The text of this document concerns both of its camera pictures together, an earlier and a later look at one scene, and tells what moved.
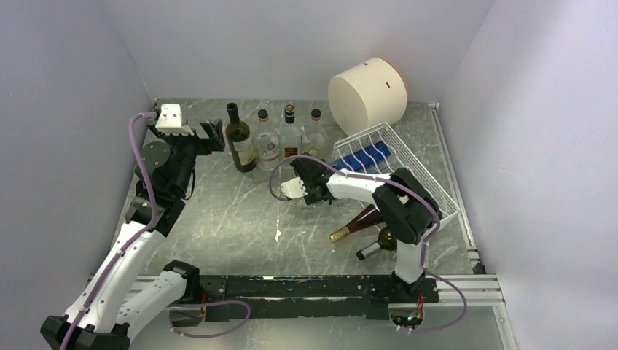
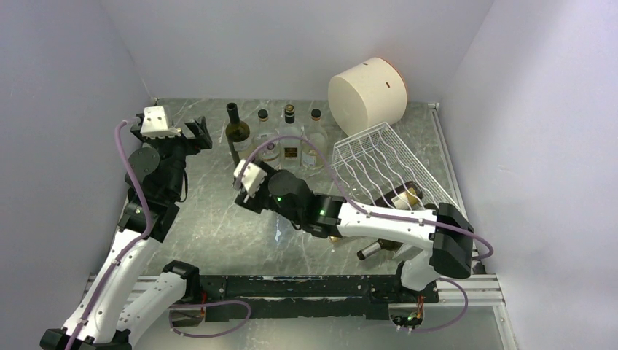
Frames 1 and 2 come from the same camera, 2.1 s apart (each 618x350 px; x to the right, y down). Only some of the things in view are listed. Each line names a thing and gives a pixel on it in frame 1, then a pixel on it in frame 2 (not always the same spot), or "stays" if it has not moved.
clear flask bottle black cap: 314,137 stays
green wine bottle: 239,135 stays
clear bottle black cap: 267,144 stays
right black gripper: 310,197 to 253,203
